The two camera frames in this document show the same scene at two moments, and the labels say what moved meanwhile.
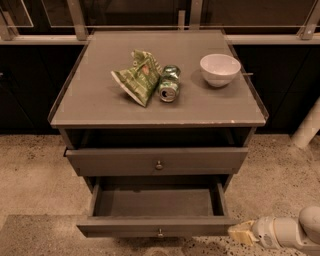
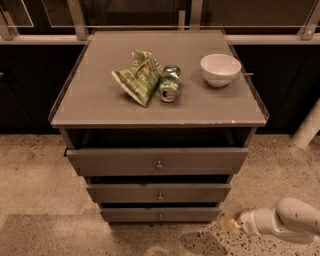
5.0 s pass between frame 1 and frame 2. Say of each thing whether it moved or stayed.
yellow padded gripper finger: moved
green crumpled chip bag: stayed
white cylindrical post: stayed
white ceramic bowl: stayed
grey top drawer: stayed
